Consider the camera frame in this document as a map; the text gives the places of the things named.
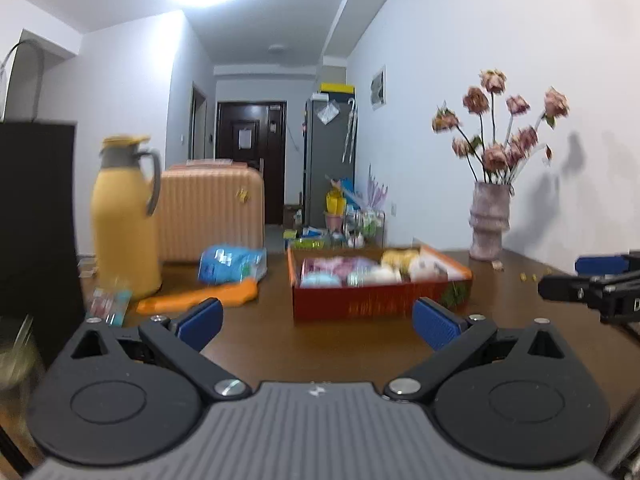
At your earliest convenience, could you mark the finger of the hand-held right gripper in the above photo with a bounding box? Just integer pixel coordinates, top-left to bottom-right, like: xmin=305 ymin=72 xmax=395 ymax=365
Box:
xmin=574 ymin=254 xmax=640 ymax=276
xmin=538 ymin=272 xmax=640 ymax=305

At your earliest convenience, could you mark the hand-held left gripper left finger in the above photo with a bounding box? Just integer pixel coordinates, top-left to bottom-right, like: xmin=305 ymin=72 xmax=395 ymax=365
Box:
xmin=71 ymin=297 xmax=252 ymax=402

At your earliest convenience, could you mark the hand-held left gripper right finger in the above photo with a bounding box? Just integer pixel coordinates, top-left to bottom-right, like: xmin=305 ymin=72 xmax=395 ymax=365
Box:
xmin=384 ymin=297 xmax=569 ymax=404

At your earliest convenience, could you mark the yellow white sheep plush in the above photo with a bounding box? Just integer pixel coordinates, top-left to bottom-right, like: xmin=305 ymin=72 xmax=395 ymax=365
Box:
xmin=380 ymin=248 xmax=449 ymax=283

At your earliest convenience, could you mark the orange cardboard box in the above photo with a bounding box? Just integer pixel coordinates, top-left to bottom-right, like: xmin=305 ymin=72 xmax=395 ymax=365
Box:
xmin=286 ymin=244 xmax=474 ymax=323

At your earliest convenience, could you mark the iridescent white pouch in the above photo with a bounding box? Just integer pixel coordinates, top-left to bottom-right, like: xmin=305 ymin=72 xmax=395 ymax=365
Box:
xmin=347 ymin=265 xmax=404 ymax=289

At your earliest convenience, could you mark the light blue sponge puff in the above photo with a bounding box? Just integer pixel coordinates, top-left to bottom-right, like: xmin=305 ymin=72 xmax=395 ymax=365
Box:
xmin=299 ymin=272 xmax=344 ymax=289

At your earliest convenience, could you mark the pink satin scrunchie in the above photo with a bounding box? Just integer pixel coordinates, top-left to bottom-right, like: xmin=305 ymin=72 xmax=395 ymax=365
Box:
xmin=302 ymin=258 xmax=347 ymax=277

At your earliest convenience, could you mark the orange flat plastic tool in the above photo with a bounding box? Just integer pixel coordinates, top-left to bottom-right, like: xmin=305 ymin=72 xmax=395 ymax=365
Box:
xmin=135 ymin=279 xmax=261 ymax=312

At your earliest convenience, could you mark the blue wipes packet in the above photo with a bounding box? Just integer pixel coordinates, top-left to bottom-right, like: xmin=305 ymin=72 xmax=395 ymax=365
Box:
xmin=197 ymin=243 xmax=269 ymax=286

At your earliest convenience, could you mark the small blue snack packet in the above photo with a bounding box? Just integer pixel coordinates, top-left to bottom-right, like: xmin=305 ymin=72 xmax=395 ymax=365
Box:
xmin=89 ymin=287 xmax=134 ymax=327

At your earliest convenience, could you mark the pink textured vase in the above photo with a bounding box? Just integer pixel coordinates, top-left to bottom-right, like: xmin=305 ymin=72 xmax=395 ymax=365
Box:
xmin=468 ymin=181 xmax=512 ymax=262

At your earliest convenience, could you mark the peach ribbed suitcase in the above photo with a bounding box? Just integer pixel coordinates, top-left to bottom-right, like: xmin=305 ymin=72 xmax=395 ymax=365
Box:
xmin=157 ymin=159 xmax=266 ymax=264

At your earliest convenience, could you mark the yellow thermos jug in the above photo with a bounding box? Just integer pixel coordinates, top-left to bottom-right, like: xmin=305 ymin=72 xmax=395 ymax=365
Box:
xmin=90 ymin=134 xmax=164 ymax=302

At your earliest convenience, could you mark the purple coral decoration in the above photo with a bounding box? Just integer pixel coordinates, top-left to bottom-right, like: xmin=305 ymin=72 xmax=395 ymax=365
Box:
xmin=367 ymin=164 xmax=389 ymax=212

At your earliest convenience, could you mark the dried rose bouquet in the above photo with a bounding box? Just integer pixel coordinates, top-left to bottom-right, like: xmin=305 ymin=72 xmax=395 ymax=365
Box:
xmin=432 ymin=68 xmax=571 ymax=187

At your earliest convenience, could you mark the dark entrance door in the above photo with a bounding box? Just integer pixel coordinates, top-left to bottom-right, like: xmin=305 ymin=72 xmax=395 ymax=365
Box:
xmin=215 ymin=100 xmax=288 ymax=227

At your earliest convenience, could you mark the clear glass cup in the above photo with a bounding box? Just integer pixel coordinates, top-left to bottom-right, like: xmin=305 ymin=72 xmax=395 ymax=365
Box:
xmin=0 ymin=314 xmax=47 ymax=403

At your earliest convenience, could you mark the grey refrigerator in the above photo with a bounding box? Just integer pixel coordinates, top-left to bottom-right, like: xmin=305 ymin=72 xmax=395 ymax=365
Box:
xmin=303 ymin=97 xmax=359 ymax=234

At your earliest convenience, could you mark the black paper bag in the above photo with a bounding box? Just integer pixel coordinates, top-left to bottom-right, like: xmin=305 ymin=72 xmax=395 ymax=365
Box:
xmin=0 ymin=40 xmax=85 ymax=363

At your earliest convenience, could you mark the grey interior door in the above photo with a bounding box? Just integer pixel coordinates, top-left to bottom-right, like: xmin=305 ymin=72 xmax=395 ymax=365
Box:
xmin=189 ymin=82 xmax=209 ymax=162

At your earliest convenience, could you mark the folded umbrella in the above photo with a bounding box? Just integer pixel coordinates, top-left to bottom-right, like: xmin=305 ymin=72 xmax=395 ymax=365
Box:
xmin=342 ymin=99 xmax=359 ymax=164

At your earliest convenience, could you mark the wire storage rack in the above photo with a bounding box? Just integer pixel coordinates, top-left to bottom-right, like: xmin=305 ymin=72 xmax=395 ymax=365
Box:
xmin=344 ymin=209 xmax=387 ymax=249

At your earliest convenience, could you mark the wall picture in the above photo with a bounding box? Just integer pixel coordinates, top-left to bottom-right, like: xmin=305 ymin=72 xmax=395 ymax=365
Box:
xmin=370 ymin=64 xmax=388 ymax=111

